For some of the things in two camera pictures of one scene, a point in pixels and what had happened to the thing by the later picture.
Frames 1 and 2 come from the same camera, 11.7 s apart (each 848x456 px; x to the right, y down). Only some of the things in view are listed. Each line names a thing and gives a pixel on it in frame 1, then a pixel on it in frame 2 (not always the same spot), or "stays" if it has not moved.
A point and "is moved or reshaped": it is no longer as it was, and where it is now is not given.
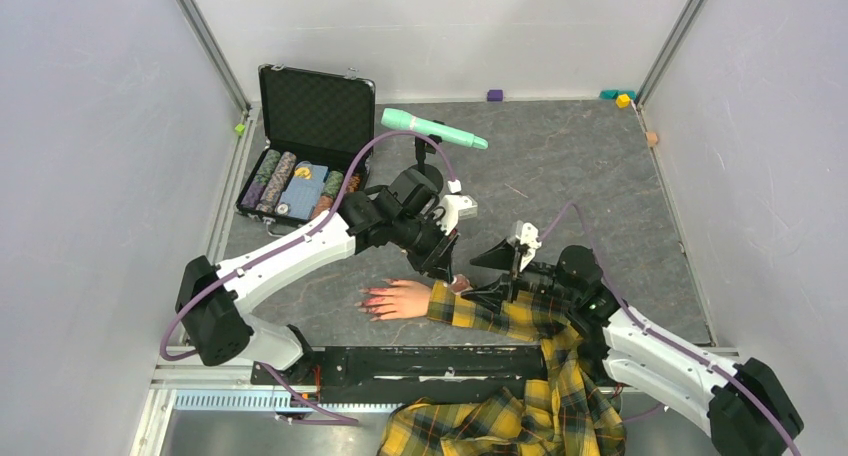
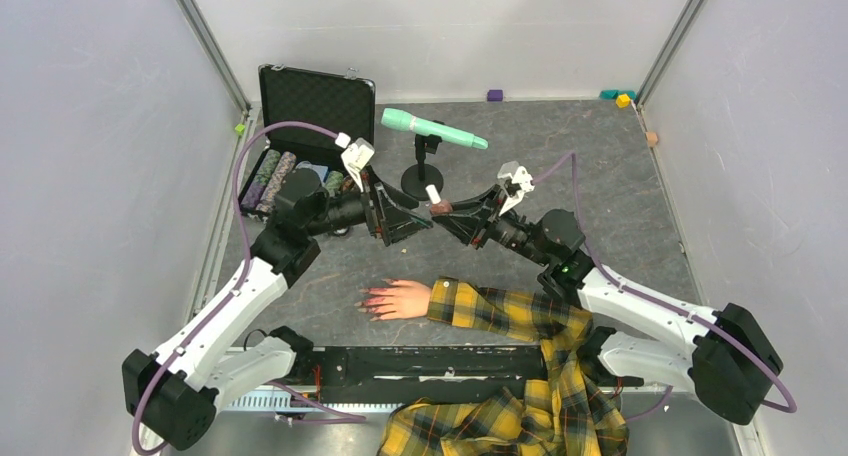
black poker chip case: [312, 126] stays
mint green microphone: [399, 119] stays
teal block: [613, 94] stays
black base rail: [401, 374] stays
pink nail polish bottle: [459, 282] is moved or reshaped
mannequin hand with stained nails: [397, 299] stays
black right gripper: [500, 256] → [472, 228]
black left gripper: [437, 261] → [379, 214]
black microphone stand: [428, 172] stays
